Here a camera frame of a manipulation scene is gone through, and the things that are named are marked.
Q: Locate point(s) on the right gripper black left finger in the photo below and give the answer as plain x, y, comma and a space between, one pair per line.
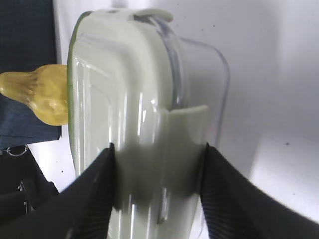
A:
31, 207

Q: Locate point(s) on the glass container with green lid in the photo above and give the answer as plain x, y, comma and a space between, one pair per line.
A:
156, 99

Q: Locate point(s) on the yellow pear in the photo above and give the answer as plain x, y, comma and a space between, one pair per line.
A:
43, 90

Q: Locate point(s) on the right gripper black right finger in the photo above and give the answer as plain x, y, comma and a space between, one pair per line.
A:
236, 209

